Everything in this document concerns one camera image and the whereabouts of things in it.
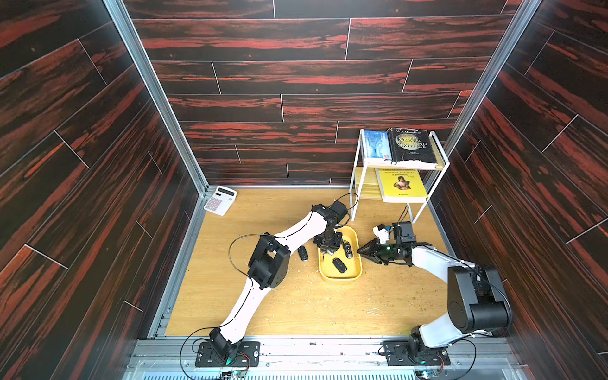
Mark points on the yellow paperback book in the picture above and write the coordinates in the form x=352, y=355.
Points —
x=401, y=186

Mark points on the black hardcover book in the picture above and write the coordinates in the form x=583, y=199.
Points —
x=408, y=145

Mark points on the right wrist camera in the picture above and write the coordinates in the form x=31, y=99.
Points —
x=382, y=232

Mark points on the blue white book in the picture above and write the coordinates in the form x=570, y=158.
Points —
x=377, y=146

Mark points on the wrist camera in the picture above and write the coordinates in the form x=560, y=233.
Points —
x=382, y=232
x=339, y=209

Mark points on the black car key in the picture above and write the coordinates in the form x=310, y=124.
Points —
x=339, y=265
x=348, y=250
x=302, y=251

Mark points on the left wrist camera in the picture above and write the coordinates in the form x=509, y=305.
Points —
x=339, y=209

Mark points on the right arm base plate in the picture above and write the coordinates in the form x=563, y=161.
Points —
x=404, y=353

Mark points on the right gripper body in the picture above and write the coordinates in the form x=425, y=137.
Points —
x=385, y=251

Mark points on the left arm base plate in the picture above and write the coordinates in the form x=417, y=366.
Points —
x=244, y=354

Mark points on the white calculator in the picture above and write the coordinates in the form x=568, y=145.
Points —
x=221, y=200

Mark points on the white wire shelf rack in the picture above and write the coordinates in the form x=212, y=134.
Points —
x=399, y=166

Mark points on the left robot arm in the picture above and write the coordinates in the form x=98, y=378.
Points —
x=268, y=267

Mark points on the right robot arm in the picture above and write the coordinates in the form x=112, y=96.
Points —
x=476, y=299

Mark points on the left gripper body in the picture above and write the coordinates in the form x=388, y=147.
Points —
x=331, y=241

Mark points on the yellow storage tray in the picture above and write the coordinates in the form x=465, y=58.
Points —
x=355, y=266

